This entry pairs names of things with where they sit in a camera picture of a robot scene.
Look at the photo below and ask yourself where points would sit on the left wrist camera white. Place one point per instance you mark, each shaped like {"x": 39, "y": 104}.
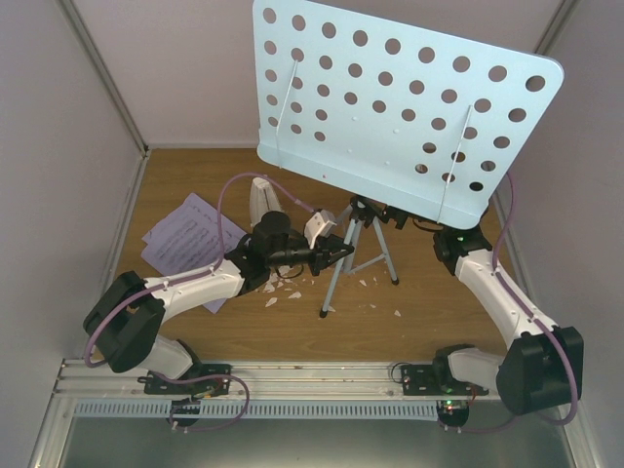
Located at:
{"x": 318, "y": 225}

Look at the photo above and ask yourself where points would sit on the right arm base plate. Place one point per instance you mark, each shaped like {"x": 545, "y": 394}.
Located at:
{"x": 421, "y": 380}

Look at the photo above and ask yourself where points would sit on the left aluminium frame post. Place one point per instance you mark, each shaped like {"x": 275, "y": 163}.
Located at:
{"x": 87, "y": 42}

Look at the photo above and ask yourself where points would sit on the white metronome body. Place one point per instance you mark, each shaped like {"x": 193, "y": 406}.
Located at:
{"x": 263, "y": 199}

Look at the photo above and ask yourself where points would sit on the slotted cable duct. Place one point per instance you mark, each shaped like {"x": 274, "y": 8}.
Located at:
{"x": 373, "y": 410}

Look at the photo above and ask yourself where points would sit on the aluminium frame post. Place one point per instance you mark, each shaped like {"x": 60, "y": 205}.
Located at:
{"x": 555, "y": 26}
{"x": 87, "y": 42}

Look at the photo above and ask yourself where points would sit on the white debris pile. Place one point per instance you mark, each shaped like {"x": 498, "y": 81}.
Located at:
{"x": 274, "y": 283}

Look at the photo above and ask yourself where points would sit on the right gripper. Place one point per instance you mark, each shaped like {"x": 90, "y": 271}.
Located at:
{"x": 389, "y": 213}

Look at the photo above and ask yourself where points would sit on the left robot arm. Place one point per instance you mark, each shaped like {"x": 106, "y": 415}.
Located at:
{"x": 124, "y": 327}

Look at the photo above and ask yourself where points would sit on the light blue music stand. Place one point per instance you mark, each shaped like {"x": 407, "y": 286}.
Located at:
{"x": 423, "y": 121}

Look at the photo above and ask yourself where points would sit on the sheet music paper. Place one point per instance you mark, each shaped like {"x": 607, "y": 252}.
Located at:
{"x": 214, "y": 305}
{"x": 185, "y": 239}

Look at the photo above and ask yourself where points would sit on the aluminium front rail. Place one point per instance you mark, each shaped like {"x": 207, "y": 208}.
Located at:
{"x": 286, "y": 381}

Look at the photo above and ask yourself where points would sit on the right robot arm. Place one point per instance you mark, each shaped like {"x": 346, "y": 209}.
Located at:
{"x": 543, "y": 365}

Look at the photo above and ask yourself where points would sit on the right aluminium frame post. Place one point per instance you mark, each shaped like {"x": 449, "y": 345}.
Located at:
{"x": 555, "y": 26}

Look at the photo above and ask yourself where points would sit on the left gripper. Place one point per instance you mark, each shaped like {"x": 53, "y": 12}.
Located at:
{"x": 324, "y": 247}

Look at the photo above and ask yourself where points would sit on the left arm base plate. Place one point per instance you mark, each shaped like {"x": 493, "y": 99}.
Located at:
{"x": 201, "y": 380}

